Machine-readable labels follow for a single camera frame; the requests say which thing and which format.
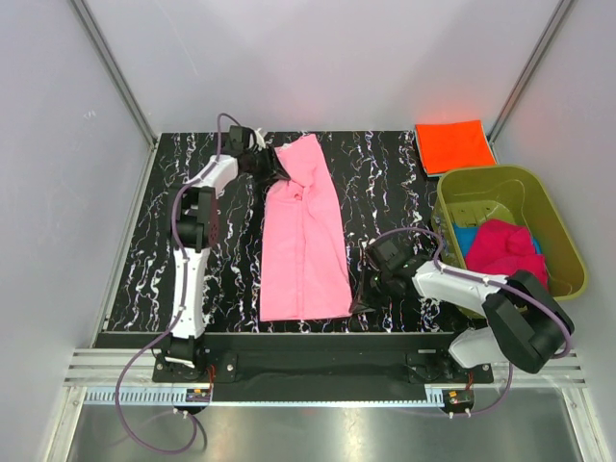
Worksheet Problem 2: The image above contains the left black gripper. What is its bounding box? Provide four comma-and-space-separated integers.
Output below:
245, 145, 289, 186

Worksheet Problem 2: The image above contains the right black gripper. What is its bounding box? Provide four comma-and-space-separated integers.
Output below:
349, 265, 394, 314

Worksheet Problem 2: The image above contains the light pink t shirt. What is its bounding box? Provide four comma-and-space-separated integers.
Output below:
259, 134, 352, 322

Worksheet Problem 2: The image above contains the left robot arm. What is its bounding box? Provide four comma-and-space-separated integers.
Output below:
162, 125, 290, 381

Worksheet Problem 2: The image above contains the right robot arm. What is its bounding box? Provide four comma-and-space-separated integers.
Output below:
349, 237, 575, 382

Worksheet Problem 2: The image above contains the blue t shirt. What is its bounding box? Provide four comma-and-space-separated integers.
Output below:
453, 219, 542, 269

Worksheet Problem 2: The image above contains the olive green plastic bin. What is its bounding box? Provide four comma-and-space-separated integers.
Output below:
431, 165, 587, 302

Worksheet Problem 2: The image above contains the magenta t shirt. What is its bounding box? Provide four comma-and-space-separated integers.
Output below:
465, 219, 549, 289

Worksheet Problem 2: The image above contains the folded orange t shirt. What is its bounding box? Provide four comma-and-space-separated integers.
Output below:
415, 119, 497, 176

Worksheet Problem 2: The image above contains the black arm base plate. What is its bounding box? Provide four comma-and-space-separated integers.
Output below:
152, 333, 493, 405

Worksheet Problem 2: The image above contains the aluminium frame rail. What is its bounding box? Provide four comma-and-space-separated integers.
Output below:
63, 348, 586, 388

